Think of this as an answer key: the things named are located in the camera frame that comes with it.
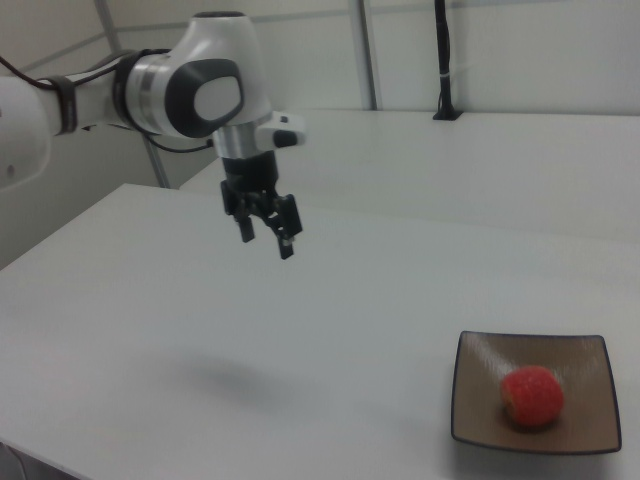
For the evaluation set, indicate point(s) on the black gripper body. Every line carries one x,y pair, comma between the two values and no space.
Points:
250,172

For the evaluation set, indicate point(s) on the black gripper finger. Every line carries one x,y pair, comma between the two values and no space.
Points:
246,225
286,225

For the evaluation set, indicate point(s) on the red apple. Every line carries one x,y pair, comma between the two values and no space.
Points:
532,396

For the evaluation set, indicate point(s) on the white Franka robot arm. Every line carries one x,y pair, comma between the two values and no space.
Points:
200,85

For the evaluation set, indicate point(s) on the brown square ceramic plate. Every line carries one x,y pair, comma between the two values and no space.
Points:
480,390

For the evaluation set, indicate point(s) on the black pole with base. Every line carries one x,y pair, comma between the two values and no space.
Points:
444,75

